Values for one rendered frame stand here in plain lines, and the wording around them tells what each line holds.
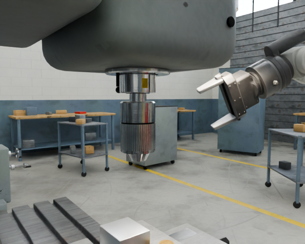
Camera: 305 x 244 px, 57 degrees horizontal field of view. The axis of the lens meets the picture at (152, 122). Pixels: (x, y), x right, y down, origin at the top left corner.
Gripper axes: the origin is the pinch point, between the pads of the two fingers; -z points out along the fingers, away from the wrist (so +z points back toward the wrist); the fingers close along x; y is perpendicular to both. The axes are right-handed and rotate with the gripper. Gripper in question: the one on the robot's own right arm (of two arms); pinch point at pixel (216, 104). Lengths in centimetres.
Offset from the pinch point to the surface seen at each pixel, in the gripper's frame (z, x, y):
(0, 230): -63, -5, -5
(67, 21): -19.9, 31.6, 33.0
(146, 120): -17.6, 17.3, 27.3
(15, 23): -24, 33, 31
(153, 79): -14.3, 20.9, 25.3
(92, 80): -72, -124, -673
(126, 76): -17.3, 22.9, 25.3
